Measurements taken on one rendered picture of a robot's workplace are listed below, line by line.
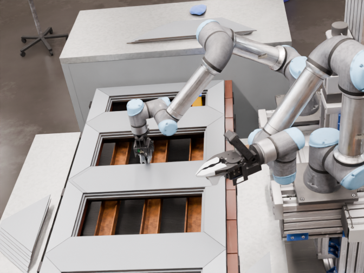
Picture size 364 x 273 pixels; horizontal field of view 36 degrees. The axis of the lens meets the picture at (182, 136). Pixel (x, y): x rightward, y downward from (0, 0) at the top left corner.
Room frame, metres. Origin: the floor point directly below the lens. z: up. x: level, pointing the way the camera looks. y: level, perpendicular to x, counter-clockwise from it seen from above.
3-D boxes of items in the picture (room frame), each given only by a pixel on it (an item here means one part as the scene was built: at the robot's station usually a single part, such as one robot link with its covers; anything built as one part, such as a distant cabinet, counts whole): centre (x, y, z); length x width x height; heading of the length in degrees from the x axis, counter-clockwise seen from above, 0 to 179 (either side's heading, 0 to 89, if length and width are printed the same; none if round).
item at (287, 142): (1.33, -0.32, 1.43); 0.11 x 0.08 x 0.09; 110
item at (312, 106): (2.04, -0.57, 1.09); 0.15 x 0.15 x 0.10
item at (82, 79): (2.74, -0.02, 0.50); 1.30 x 0.04 x 1.01; 82
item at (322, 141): (1.54, -0.52, 1.20); 0.13 x 0.12 x 0.14; 20
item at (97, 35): (3.02, -0.06, 1.03); 1.30 x 0.60 x 0.04; 82
